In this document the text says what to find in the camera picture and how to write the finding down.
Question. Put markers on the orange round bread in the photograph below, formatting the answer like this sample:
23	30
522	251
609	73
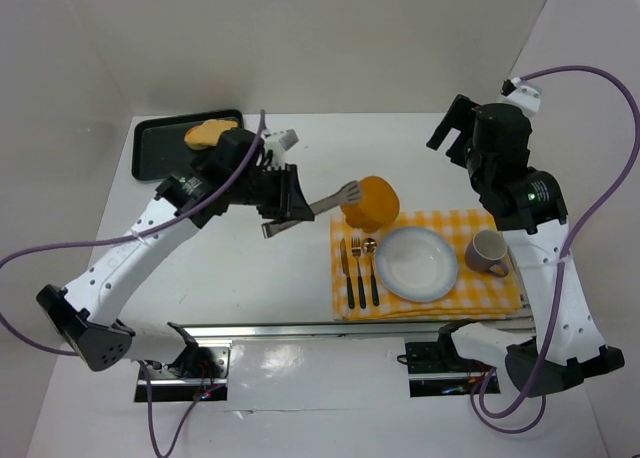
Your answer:
379	206

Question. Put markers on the black handled knife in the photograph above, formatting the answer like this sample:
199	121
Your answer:
346	271

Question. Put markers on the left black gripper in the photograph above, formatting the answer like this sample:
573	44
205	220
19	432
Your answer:
282	192

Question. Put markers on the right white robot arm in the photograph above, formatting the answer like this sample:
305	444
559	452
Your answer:
528	209

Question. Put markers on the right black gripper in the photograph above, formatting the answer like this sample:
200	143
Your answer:
458	129

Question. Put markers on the gold fork black handle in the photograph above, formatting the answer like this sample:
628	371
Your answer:
356	252

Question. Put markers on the white plate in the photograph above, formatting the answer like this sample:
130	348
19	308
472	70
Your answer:
416	264

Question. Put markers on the purple mug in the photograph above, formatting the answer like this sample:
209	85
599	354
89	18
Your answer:
486	253

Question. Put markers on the gold spoon black handle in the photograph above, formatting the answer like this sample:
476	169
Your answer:
369	248

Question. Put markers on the black baking tray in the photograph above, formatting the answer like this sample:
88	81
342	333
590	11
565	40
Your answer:
159	147

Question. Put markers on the metal kitchen tongs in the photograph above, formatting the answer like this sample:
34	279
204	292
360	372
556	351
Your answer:
349	194

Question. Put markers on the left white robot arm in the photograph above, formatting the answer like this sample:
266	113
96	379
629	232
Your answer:
86	310

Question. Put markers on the large toast slice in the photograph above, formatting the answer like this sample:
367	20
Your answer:
207	134

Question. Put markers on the yellow checkered cloth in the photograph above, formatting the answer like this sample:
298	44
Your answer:
475	295

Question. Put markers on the aluminium rail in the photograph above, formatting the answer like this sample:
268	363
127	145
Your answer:
315	330

